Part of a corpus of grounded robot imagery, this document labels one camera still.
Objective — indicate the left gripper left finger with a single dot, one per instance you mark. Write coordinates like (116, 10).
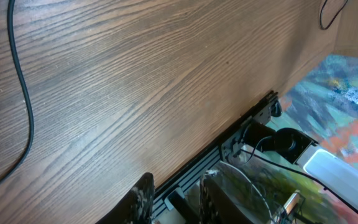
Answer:
(136, 206)

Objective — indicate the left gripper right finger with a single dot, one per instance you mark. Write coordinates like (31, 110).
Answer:
(216, 207)

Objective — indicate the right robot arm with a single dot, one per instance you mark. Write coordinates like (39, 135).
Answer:
(335, 175)

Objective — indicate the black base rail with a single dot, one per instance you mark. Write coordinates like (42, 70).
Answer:
(189, 174)

